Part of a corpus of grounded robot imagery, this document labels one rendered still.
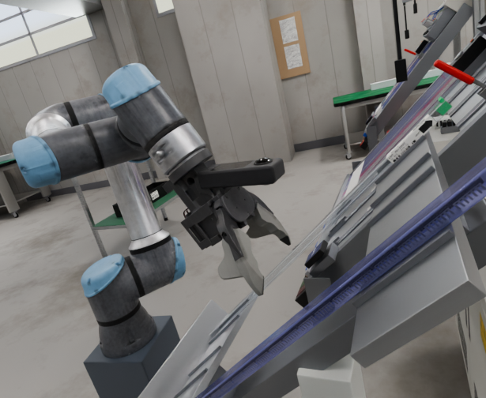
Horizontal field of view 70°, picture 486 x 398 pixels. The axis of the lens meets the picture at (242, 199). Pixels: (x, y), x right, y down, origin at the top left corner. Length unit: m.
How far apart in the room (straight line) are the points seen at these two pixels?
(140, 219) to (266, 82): 4.00
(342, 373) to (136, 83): 0.43
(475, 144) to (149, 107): 0.47
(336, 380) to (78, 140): 0.47
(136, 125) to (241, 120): 4.44
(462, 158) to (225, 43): 4.46
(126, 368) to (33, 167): 0.61
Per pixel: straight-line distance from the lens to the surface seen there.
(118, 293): 0.96
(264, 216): 0.54
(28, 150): 0.58
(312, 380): 0.44
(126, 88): 0.51
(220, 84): 4.95
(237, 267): 0.47
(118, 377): 1.06
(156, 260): 0.96
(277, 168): 0.45
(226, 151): 5.06
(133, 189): 0.95
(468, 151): 0.62
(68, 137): 0.58
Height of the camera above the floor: 1.12
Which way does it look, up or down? 17 degrees down
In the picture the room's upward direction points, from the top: 14 degrees counter-clockwise
